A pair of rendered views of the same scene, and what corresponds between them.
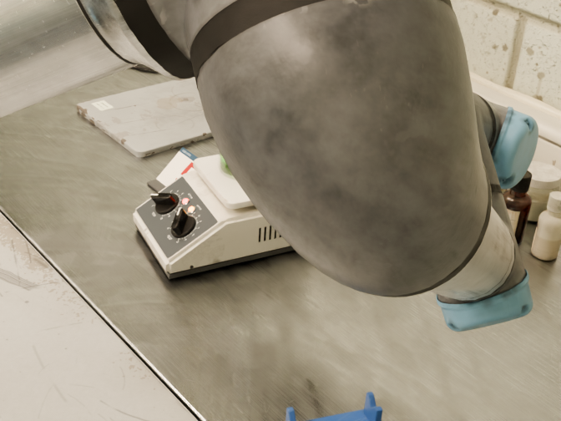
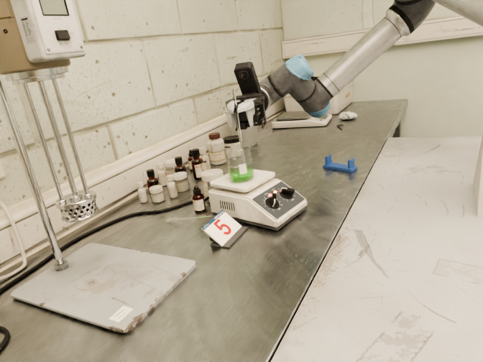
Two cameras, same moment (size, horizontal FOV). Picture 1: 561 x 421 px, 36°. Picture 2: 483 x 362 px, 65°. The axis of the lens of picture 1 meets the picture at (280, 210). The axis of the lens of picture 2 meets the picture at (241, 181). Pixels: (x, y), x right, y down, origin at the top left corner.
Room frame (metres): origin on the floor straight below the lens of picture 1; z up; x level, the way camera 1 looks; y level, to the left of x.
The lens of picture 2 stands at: (1.23, 0.84, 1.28)
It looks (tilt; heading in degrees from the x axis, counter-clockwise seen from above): 19 degrees down; 251
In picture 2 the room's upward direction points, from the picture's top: 8 degrees counter-clockwise
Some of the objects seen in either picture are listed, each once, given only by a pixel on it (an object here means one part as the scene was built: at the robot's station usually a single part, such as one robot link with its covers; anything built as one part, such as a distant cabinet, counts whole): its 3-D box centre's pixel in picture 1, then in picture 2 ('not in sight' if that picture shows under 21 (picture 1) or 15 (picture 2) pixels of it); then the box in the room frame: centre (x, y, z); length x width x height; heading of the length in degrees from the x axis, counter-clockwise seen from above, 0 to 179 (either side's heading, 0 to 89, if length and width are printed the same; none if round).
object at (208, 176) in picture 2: not in sight; (213, 186); (0.98, -0.08, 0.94); 0.06 x 0.06 x 0.08
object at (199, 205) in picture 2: not in sight; (198, 198); (1.04, -0.04, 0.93); 0.03 x 0.03 x 0.07
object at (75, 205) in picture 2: not in sight; (60, 147); (1.30, 0.15, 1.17); 0.07 x 0.07 x 0.25
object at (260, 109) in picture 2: not in sight; (251, 108); (0.86, -0.05, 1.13); 0.12 x 0.08 x 0.09; 54
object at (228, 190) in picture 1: (253, 174); (242, 179); (0.94, 0.04, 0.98); 0.12 x 0.12 x 0.01; 28
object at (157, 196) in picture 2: not in sight; (157, 194); (1.13, -0.19, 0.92); 0.04 x 0.04 x 0.04
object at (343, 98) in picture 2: not in sight; (319, 95); (0.09, -0.95, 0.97); 0.37 x 0.31 x 0.14; 39
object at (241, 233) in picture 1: (233, 209); (253, 197); (0.93, 0.06, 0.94); 0.22 x 0.13 x 0.08; 118
